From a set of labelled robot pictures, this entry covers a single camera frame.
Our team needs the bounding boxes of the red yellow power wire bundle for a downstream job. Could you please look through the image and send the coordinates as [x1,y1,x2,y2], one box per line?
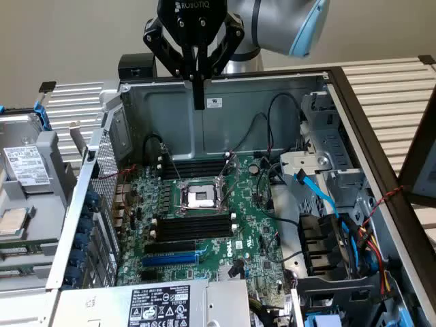
[354,223,398,302]

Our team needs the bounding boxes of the thick black wire loop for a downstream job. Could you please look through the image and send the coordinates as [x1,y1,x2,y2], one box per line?
[142,134,166,168]

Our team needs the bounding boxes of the blue flat disk wire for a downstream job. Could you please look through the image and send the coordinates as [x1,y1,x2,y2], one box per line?
[292,168,341,219]

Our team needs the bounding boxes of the blue plastic tab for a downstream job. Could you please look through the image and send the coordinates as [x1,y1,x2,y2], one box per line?
[304,313,342,327]

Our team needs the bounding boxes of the blue expansion slot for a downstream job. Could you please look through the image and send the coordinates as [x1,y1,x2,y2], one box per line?
[141,251,200,268]

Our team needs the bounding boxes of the silver CPU chip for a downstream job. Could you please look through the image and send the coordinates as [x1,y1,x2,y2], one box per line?
[0,206,29,239]

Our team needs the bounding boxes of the silver power supply unit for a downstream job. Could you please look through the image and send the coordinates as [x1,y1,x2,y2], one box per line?
[50,279,251,327]

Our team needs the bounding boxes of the black box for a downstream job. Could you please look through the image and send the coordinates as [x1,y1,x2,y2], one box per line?
[118,53,158,83]

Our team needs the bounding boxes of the open grey PC case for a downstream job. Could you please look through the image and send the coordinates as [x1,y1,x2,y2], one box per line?
[46,66,436,327]

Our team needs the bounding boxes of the black framed panel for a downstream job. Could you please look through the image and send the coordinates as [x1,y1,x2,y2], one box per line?
[396,87,436,209]

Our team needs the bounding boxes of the blue plastic disk bracket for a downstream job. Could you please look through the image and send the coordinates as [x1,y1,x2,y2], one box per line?
[33,102,52,132]

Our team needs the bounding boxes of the silver CPU socket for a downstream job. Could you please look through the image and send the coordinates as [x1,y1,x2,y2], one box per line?
[173,176,226,217]

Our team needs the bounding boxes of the silver hard disk white label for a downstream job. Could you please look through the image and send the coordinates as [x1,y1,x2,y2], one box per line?
[0,114,52,195]

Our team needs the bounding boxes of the long black expansion slot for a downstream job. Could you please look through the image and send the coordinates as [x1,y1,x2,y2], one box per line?
[143,240,198,255]

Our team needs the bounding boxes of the grey parts rack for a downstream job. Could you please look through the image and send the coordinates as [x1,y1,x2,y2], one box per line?
[0,105,79,294]

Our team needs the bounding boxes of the thin black wire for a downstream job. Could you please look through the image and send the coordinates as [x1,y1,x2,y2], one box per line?
[234,112,270,153]
[266,93,305,161]

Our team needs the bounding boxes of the green Dell motherboard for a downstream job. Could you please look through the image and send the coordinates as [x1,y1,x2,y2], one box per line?
[117,155,297,307]

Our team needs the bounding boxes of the metal rear port block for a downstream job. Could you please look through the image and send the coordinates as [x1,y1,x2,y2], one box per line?
[112,183,132,228]

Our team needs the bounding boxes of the silver socket cover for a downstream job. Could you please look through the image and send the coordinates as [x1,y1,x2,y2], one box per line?
[213,153,239,209]

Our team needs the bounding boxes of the black wire plug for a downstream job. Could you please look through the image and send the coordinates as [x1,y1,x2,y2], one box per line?
[227,259,245,279]

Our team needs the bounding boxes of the silver metal disk bay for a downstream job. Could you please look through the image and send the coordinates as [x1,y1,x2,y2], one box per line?
[279,91,375,219]

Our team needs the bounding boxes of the red black twisted wire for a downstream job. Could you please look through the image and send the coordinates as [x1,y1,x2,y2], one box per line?
[98,165,137,219]
[362,185,405,228]

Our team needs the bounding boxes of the silver expansion card bracket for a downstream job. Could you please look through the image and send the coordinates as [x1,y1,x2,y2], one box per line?
[67,121,89,161]

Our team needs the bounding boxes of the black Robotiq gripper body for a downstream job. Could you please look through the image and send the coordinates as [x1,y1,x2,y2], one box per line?
[156,0,228,47]

